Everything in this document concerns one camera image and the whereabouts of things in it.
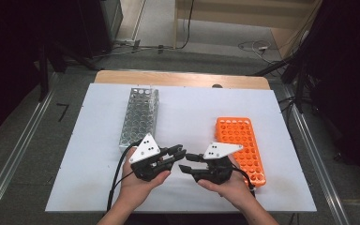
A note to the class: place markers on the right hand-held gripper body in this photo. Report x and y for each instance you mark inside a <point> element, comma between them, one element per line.
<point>220,150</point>

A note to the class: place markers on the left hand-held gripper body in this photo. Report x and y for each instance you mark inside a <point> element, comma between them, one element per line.
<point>145,149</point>

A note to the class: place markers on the silver metal test tube rack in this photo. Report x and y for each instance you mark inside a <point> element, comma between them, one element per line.
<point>139,118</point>

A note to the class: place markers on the orange plastic test tube rack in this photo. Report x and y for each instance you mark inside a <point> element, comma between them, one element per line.
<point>250,134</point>

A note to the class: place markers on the clear test tube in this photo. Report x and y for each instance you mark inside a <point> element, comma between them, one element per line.
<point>152,90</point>

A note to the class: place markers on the person's left hand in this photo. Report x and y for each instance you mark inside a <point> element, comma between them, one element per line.
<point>137,187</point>

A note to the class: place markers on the person's right hand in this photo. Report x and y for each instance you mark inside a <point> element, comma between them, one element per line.
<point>231,190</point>

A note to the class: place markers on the white board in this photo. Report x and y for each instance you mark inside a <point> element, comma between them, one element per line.
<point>84,156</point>

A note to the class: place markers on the wooden table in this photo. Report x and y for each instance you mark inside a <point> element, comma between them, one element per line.
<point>175,78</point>

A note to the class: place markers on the black metal stand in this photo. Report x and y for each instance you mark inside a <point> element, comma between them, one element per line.
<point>300,84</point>
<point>43,72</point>

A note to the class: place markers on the dark cabinet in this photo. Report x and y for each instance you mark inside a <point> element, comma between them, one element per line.
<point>100,25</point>

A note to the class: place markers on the light wooden furniture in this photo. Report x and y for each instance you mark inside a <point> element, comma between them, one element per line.
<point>247,17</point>

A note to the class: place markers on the black curtain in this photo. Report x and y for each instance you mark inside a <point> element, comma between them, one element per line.
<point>350,78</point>
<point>9,62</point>

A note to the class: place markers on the metal floor rail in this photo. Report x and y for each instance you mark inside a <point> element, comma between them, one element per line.
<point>325,181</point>
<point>15,153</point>

